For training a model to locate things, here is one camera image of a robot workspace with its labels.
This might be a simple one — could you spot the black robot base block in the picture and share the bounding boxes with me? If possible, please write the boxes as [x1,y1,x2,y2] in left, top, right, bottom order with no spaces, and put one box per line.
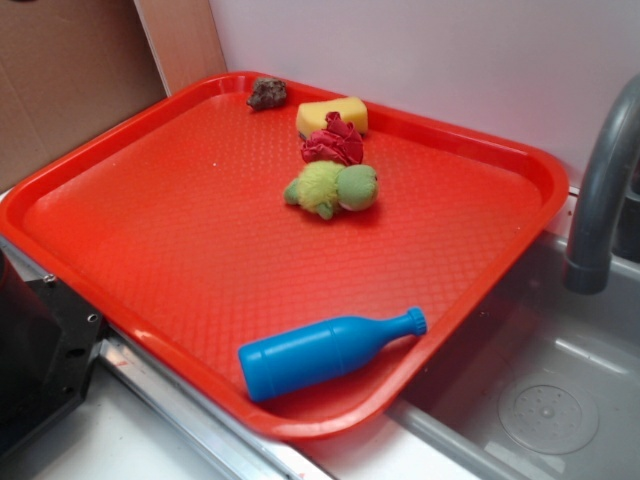
[1,255,104,460]

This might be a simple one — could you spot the crumpled red paper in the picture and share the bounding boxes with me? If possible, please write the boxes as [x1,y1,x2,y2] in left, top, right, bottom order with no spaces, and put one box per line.
[301,111,364,166]

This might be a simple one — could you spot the green plush turtle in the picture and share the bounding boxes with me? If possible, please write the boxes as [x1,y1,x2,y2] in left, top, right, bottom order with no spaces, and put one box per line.
[283,160,379,220]

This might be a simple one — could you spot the yellow sponge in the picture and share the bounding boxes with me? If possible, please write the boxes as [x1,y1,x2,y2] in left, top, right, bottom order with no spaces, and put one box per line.
[295,97,369,138]

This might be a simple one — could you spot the red plastic tray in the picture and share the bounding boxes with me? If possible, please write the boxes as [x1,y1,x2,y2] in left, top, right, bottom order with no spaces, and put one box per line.
[1,72,569,440]

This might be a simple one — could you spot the blue plastic bottle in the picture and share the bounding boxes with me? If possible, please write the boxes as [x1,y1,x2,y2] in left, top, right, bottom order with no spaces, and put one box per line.
[238,307,428,402]

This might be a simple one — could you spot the brown rock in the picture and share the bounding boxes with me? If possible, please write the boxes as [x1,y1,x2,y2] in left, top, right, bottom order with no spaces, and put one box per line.
[246,77,287,111]

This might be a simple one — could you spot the grey plastic sink basin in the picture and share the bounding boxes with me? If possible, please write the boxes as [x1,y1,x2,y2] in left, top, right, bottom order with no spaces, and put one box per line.
[389,235,639,479]

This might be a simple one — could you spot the brown cardboard panel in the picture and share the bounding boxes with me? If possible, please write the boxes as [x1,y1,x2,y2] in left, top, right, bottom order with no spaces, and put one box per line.
[1,1,226,190]

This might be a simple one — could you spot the grey faucet spout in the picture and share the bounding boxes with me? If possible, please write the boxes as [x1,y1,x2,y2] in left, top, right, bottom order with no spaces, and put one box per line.
[563,76,639,295]

